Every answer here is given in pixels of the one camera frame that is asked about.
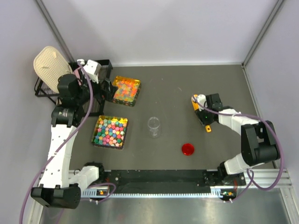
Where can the tin with opaque star candies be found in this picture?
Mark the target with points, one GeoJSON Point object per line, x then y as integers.
{"type": "Point", "coordinates": [110, 132]}

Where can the red round lid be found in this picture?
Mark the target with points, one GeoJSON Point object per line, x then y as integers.
{"type": "Point", "coordinates": [187, 149]}

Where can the green tin translucent star candies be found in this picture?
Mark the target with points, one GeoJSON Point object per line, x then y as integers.
{"type": "Point", "coordinates": [127, 90]}

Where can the beige ribbed tray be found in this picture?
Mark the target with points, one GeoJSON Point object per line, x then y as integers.
{"type": "Point", "coordinates": [50, 65]}

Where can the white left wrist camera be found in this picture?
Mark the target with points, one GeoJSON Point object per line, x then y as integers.
{"type": "Point", "coordinates": [92, 68]}

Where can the orange plastic scoop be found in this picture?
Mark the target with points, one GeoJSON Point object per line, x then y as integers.
{"type": "Point", "coordinates": [195, 107]}

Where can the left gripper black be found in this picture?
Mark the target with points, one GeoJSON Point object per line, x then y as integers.
{"type": "Point", "coordinates": [105, 89]}

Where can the black wire dish rack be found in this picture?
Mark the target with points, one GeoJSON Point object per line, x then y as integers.
{"type": "Point", "coordinates": [43, 91]}

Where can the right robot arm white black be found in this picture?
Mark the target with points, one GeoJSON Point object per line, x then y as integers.
{"type": "Point", "coordinates": [258, 139]}

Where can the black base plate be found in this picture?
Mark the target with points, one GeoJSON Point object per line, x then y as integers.
{"type": "Point", "coordinates": [157, 187]}

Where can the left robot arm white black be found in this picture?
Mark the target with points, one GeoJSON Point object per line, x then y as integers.
{"type": "Point", "coordinates": [56, 189]}

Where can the aluminium frame rail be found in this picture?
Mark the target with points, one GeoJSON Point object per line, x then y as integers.
{"type": "Point", "coordinates": [268, 178]}

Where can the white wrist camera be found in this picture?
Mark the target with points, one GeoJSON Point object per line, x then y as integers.
{"type": "Point", "coordinates": [200, 101]}
{"type": "Point", "coordinates": [92, 68]}

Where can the grey slotted cable duct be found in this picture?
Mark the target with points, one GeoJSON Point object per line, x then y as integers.
{"type": "Point", "coordinates": [101, 192]}

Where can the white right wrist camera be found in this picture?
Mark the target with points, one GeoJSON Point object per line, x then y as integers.
{"type": "Point", "coordinates": [200, 101]}

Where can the clear plastic cup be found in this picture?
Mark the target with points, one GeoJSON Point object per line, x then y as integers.
{"type": "Point", "coordinates": [154, 127]}

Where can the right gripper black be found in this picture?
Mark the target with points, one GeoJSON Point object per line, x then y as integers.
{"type": "Point", "coordinates": [202, 118]}

